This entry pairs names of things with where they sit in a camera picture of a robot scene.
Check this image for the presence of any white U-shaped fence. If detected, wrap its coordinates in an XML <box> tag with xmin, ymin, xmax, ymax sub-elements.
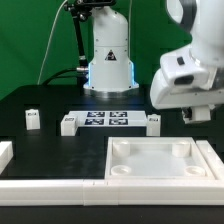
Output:
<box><xmin>0</xmin><ymin>140</ymin><xmax>224</xmax><ymax>206</ymax></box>

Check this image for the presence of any black camera stand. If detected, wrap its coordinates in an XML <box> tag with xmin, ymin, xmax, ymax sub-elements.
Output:
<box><xmin>64</xmin><ymin>0</ymin><xmax>116</xmax><ymax>87</ymax></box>

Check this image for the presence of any black cable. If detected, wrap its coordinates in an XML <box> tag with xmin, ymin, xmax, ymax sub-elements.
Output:
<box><xmin>42</xmin><ymin>68</ymin><xmax>88</xmax><ymax>86</ymax></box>

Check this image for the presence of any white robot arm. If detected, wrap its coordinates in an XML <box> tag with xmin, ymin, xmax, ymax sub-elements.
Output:
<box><xmin>84</xmin><ymin>0</ymin><xmax>224</xmax><ymax>123</ymax></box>

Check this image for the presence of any white marker plate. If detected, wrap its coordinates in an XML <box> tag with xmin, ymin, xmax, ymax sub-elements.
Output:
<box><xmin>69</xmin><ymin>110</ymin><xmax>147</xmax><ymax>127</ymax></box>

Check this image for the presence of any white square table top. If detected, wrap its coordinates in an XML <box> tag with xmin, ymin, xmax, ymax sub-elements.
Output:
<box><xmin>105</xmin><ymin>137</ymin><xmax>215</xmax><ymax>180</ymax></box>

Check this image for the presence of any white cable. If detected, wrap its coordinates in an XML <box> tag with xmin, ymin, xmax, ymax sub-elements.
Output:
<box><xmin>37</xmin><ymin>0</ymin><xmax>69</xmax><ymax>86</ymax></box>

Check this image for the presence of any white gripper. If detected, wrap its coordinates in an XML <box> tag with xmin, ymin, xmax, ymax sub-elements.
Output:
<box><xmin>150</xmin><ymin>45</ymin><xmax>224</xmax><ymax>124</ymax></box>

